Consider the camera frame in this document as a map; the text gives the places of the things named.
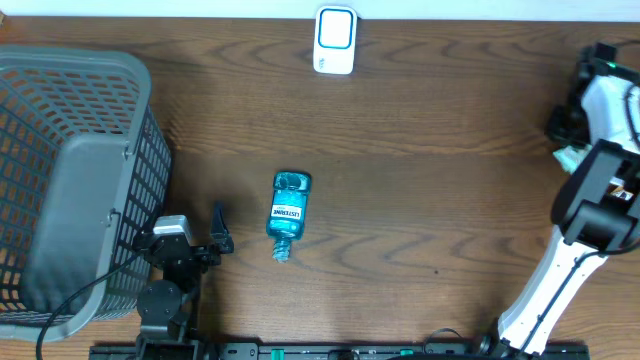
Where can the mint green wipes pack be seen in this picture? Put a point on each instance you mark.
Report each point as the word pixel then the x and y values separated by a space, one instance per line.
pixel 570 157

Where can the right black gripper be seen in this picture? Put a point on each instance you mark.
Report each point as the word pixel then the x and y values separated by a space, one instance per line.
pixel 559 139

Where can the white barcode scanner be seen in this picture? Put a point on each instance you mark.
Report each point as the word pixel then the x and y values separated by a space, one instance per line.
pixel 334 40

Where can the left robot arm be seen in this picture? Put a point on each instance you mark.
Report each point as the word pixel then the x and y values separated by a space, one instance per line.
pixel 168 307

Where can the teal mouthwash bottle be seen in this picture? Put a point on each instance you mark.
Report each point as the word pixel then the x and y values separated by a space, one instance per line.
pixel 286 220

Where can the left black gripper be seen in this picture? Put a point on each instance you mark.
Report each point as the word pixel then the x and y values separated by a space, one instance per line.
pixel 219 236

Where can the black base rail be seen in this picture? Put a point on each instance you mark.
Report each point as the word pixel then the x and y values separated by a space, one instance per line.
pixel 441 345

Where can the grey plastic shopping basket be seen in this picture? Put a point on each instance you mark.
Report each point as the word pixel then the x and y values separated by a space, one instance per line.
pixel 84 165

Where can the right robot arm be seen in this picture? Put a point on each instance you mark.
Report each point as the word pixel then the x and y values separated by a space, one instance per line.
pixel 595 215

